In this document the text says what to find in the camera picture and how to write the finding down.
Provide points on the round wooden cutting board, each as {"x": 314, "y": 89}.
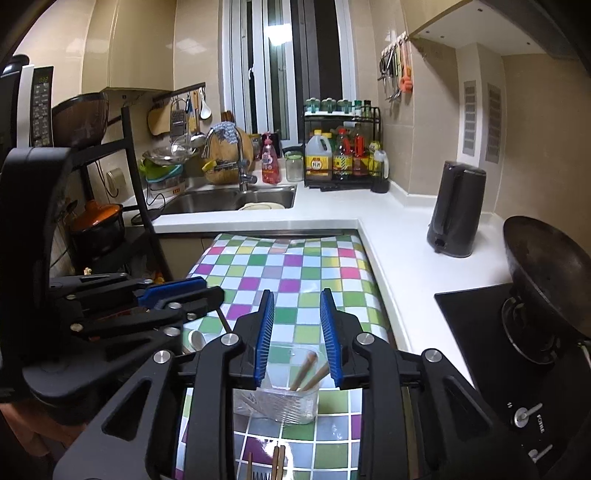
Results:
{"x": 221, "y": 173}

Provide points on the chrome faucet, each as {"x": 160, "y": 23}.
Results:
{"x": 241, "y": 161}

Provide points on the black shelf rack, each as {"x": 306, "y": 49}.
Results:
{"x": 138, "y": 184}

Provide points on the blue cloth on faucet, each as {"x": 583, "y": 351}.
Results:
{"x": 226, "y": 133}

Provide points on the red sauce bottle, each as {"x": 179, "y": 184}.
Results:
{"x": 361, "y": 159}

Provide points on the steel sink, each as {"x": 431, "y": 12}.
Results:
{"x": 207, "y": 201}

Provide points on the green plastic basin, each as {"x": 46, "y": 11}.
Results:
{"x": 159, "y": 171}

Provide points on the white-framed window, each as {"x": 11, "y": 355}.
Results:
{"x": 238, "y": 69}

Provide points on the black spice rack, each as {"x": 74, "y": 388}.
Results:
{"x": 341, "y": 186}

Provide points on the microwave oven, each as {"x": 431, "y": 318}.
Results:
{"x": 39, "y": 106}

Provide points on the black hanging rail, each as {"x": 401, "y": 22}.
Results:
{"x": 180, "y": 91}

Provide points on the white hanging ladle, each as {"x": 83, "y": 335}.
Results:
{"x": 205, "y": 110}

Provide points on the colourful checkered table cover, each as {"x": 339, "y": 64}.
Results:
{"x": 295, "y": 277}

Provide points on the steel colander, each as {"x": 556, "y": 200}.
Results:
{"x": 161, "y": 154}

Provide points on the white plate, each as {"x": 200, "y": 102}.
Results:
{"x": 261, "y": 206}

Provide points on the wall outlet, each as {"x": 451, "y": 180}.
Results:
{"x": 116, "y": 181}

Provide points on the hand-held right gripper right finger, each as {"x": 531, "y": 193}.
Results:
{"x": 330, "y": 341}

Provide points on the black clay pot orange lid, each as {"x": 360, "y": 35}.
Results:
{"x": 99, "y": 221}

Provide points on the dark bowl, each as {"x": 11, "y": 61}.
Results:
{"x": 81, "y": 120}

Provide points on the black gas stove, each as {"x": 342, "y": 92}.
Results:
{"x": 471, "y": 332}

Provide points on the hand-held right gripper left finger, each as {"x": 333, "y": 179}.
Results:
{"x": 263, "y": 341}

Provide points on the large yellow oil bottle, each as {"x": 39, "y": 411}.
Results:
{"x": 318, "y": 159}

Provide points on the person's left forearm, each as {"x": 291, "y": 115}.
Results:
{"x": 27, "y": 438}

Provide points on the yellow-label sauce bottle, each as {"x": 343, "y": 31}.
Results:
{"x": 342, "y": 159}

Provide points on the metal grater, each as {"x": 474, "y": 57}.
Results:
{"x": 178, "y": 122}

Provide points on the beige wall cabinet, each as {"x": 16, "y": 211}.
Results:
{"x": 134, "y": 46}

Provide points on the black burner grate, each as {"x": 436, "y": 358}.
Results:
{"x": 521, "y": 332}

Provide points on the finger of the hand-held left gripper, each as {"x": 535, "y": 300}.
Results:
{"x": 173, "y": 290}
{"x": 194, "y": 307}

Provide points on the range hood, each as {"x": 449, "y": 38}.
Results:
{"x": 498, "y": 27}

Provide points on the wall vent grille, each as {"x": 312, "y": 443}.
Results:
{"x": 493, "y": 122}
{"x": 469, "y": 117}

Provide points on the pink dish soap bottle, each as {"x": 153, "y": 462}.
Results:
{"x": 271, "y": 164}

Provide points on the clear plastic utensil holder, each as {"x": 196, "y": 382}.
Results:
{"x": 277, "y": 406}

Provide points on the dark electric kettle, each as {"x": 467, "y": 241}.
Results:
{"x": 455, "y": 207}

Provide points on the row of spice jars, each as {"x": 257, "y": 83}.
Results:
{"x": 337, "y": 106}

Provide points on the hanging wooden cutting board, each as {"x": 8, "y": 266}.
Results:
{"x": 159, "y": 121}

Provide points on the metal stove knob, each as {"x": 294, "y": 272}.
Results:
{"x": 538, "y": 454}
{"x": 524, "y": 416}

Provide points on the glass oil dispenser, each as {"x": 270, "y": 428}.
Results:
{"x": 380, "y": 173}

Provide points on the glass jar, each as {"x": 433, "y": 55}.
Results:
{"x": 294, "y": 168}

